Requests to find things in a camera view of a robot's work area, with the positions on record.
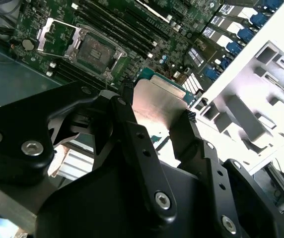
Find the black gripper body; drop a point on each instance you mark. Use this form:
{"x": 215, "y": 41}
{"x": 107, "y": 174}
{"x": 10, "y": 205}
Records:
{"x": 94, "y": 203}

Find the silver square CPU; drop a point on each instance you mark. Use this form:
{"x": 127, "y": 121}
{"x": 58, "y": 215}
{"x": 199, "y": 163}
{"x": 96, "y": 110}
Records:
{"x": 157, "y": 106}

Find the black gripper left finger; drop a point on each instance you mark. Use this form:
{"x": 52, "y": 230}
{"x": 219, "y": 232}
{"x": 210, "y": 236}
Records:
{"x": 20, "y": 124}

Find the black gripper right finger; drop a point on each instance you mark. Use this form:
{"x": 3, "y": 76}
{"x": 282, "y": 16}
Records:
{"x": 214, "y": 183}

